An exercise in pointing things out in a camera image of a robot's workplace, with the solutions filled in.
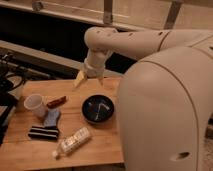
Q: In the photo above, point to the black equipment at left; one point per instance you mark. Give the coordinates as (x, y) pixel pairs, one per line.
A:
(8, 82)

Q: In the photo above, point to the small brown bar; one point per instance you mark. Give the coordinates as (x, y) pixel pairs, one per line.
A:
(56, 103)

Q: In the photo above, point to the metal railing frame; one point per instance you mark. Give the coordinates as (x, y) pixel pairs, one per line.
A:
(125, 14)

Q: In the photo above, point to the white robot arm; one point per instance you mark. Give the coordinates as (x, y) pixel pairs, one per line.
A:
(164, 100)

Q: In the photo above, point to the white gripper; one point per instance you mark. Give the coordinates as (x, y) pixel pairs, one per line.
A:
(94, 66)

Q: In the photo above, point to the wooden board table top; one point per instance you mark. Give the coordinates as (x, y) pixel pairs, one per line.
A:
(20, 153)

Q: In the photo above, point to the dark round bowl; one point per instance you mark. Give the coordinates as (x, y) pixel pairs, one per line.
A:
(97, 108)

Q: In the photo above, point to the blue cloth sponge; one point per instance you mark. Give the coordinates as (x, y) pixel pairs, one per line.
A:
(52, 118)

